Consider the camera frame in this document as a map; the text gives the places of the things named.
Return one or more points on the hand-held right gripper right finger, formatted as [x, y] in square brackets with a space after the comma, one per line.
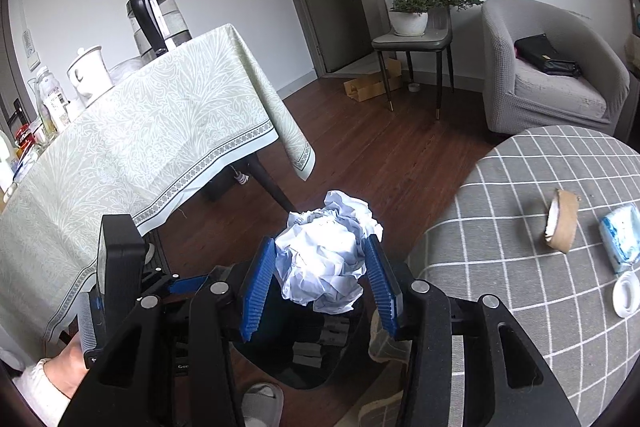
[384, 289]

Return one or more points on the red packet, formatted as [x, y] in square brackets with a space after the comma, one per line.
[25, 136]

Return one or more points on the glass electric kettle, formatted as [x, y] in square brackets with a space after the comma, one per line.
[155, 17]

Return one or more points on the black handbag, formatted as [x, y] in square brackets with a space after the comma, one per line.
[545, 54]

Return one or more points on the table with pale green cloth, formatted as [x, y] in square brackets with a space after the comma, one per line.
[150, 132]

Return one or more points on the cardboard box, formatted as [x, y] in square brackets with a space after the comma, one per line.
[367, 87]

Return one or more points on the blue tissue packet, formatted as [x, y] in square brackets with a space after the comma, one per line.
[620, 237]

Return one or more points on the round table grey checked cloth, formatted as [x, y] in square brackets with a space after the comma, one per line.
[500, 257]

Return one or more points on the potted green plant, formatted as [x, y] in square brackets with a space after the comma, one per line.
[410, 19]

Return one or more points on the grey dining chair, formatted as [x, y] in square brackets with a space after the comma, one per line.
[417, 42]

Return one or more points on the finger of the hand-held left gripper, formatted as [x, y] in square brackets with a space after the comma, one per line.
[187, 285]

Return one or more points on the grey armchair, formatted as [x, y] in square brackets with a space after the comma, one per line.
[500, 72]

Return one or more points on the large cardboard tape core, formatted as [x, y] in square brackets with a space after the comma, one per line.
[565, 222]

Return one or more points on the small white tape roll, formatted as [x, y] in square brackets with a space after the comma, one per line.
[413, 87]

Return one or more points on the person's left forearm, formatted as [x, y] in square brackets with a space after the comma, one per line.
[35, 392]

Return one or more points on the clear plastic bottle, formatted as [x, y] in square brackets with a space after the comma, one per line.
[52, 102]

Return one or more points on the white paper ball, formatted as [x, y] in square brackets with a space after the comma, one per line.
[325, 257]

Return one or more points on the black trash bin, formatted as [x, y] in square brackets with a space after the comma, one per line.
[300, 374]

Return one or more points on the beige knit shoe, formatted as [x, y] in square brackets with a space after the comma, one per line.
[377, 409]
[385, 347]

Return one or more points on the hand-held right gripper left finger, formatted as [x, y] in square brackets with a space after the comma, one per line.
[257, 294]

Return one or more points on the grey slipper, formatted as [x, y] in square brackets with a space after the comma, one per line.
[262, 402]

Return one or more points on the white ceramic mug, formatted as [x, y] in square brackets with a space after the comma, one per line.
[90, 74]

